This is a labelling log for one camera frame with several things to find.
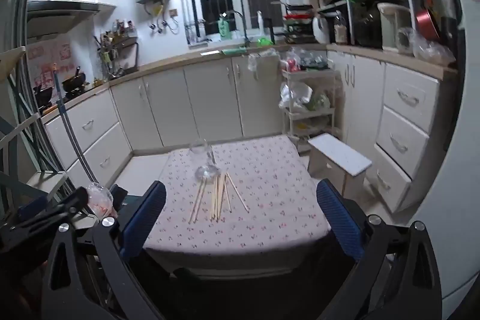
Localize white plastic bags with vegetables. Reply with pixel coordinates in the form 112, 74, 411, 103
279, 82, 332, 112

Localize green dish soap bottle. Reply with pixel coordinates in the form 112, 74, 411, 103
218, 14, 232, 40

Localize white base cabinet with doors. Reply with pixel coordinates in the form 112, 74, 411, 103
110, 52, 291, 156
326, 50, 387, 163

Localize white shelf with green frame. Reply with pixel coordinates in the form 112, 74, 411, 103
0, 46, 70, 216

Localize white three-tier cart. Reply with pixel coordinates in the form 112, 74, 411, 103
279, 46, 338, 152

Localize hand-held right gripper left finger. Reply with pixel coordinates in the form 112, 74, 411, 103
40, 181, 167, 320

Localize clear plastic bottle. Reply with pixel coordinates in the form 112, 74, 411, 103
334, 14, 349, 45

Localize wire cup rack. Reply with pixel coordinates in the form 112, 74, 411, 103
185, 22, 207, 45

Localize clear glass jar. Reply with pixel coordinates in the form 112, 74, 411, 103
188, 140, 222, 183

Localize wall spice shelf with bottles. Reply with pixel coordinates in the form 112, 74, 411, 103
100, 19, 139, 45

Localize broom with blue handle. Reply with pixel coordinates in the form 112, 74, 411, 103
52, 67, 94, 186

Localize black curved faucet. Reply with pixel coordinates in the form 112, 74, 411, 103
225, 10, 252, 48

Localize white two-drawer cabinet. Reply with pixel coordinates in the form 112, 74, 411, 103
43, 88, 134, 189

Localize teal long-handled dustpan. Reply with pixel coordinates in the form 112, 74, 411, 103
60, 100, 145, 210

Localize white refrigerator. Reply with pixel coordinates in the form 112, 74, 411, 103
410, 0, 480, 306

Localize black dish rack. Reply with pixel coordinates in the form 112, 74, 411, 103
281, 1, 319, 45

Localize black frying pan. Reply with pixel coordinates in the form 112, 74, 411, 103
271, 1, 314, 11

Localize pale cutting board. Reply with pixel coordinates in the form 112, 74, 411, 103
124, 40, 139, 75

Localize white wooden stool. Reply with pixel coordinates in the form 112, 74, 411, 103
307, 133, 374, 199

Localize translucent hanging plastic bag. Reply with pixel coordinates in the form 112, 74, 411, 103
247, 48, 282, 81

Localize floral tablecloth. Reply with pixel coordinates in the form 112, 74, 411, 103
142, 134, 332, 262

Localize grey range hood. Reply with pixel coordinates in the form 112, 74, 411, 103
25, 0, 118, 43

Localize black tray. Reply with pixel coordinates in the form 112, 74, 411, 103
302, 55, 329, 69

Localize red pot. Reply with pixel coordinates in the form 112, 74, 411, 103
415, 9, 441, 41

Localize water heater pipes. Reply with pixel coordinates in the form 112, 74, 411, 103
144, 3, 181, 36

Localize white three-drawer cabinet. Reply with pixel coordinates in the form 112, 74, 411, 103
365, 61, 441, 214

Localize black wok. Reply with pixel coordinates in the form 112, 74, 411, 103
62, 67, 89, 90
33, 84, 55, 105

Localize black gas stove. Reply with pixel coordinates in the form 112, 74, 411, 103
35, 85, 94, 111

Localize utensil holder with kitchen tools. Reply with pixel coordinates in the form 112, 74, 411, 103
94, 37, 126, 79

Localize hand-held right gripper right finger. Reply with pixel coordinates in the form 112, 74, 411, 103
316, 179, 442, 320

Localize red and pink wall stickers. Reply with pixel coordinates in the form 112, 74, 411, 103
27, 43, 74, 107

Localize black air fryer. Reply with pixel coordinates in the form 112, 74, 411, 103
354, 1, 383, 48

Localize beige kitchen countertop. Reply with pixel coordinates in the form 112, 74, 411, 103
37, 42, 460, 126

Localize bunch of wooden chopsticks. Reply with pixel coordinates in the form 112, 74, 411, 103
187, 170, 251, 225

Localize white jug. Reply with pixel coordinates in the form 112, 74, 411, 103
312, 14, 331, 44

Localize crumpled clear plastic bag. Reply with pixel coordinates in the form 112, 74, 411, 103
410, 29, 456, 66

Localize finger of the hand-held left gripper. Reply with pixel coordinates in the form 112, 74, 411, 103
18, 197, 51, 223
0, 187, 91, 249

